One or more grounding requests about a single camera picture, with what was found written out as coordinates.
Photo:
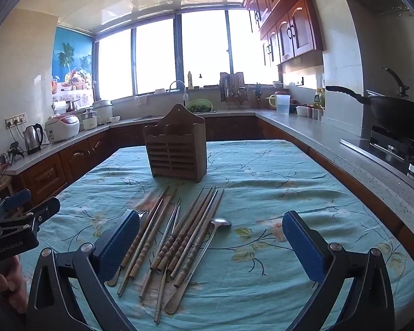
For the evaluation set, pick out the wooden utensil holder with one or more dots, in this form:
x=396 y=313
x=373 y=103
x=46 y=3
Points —
x=174 y=155

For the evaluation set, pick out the green colander with vegetables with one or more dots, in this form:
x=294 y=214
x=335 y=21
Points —
x=200 y=107

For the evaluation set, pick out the small white steamer pot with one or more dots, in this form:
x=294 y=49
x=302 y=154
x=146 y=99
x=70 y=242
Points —
x=89 y=122

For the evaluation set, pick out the curved sink faucet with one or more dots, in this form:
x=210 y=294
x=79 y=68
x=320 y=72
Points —
x=185 y=99

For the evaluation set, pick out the small metal pot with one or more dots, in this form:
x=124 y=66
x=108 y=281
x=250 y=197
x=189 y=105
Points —
x=70 y=105

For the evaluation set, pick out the bowl on window sill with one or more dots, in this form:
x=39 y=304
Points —
x=277 y=84

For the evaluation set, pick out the pink container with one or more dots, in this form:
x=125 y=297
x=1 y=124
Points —
x=282 y=93

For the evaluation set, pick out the white lidded bowl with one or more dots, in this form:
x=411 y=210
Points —
x=302 y=111

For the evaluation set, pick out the paper towel roll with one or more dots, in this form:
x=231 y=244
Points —
x=58 y=107

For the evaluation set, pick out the small black tripod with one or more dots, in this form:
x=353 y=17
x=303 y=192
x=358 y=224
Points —
x=13 y=148

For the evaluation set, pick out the small white bowl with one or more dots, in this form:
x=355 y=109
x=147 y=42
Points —
x=115 y=120

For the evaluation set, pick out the yellow cooking oil bottle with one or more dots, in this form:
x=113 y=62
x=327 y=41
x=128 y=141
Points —
x=318 y=98

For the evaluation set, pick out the dish drying rack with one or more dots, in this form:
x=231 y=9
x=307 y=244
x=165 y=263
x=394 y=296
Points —
x=233 y=91

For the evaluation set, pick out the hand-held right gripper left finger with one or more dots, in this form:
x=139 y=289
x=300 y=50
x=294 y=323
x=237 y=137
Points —
x=119 y=244

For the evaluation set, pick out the wooden base cabinets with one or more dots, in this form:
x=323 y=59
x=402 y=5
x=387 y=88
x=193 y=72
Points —
x=45 y=176

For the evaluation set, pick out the yellow detergent bottle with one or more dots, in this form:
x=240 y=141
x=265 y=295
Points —
x=190 y=81

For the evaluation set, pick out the white hanging cloth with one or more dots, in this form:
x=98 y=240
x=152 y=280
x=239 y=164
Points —
x=141 y=100

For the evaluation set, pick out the tall white rice cooker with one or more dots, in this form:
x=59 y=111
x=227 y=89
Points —
x=103 y=110

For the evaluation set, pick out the white pink rice cooker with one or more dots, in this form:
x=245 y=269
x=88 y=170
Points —
x=60 y=129

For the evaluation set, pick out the beach fruit wall poster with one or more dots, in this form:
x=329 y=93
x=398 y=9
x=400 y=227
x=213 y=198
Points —
x=72 y=58

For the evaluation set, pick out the wall power outlet strip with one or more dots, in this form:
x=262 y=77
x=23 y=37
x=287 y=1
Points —
x=15 y=120

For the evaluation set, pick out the metal spoon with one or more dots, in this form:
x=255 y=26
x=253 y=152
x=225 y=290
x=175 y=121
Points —
x=220 y=223

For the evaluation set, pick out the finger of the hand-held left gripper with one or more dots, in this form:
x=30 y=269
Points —
x=15 y=198
x=46 y=208

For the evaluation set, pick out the gas stove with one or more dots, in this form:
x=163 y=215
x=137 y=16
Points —
x=393 y=148

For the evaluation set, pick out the white spice jar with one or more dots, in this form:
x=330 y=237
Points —
x=315 y=113
x=320 y=114
x=309 y=112

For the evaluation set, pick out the floral teal tablecloth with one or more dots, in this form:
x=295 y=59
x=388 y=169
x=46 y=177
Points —
x=262 y=186

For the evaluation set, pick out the bundle of bamboo chopsticks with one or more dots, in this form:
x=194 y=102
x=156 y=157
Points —
x=193 y=227

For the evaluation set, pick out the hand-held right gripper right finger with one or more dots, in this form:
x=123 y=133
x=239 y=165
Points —
x=303 y=244

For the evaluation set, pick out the person's left hand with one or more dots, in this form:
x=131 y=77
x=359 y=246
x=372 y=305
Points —
x=13 y=282

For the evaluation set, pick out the black wok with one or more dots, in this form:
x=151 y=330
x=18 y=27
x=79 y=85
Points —
x=396 y=110

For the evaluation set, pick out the wooden wall cabinets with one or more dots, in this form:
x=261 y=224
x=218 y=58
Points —
x=289 y=24

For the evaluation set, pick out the large kitchen window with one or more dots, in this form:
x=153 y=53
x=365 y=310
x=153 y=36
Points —
x=203 y=51

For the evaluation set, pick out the steel electric kettle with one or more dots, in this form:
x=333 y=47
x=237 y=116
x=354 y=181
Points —
x=32 y=139

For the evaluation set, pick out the small wall fixture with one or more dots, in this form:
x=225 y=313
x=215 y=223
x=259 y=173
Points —
x=298 y=82

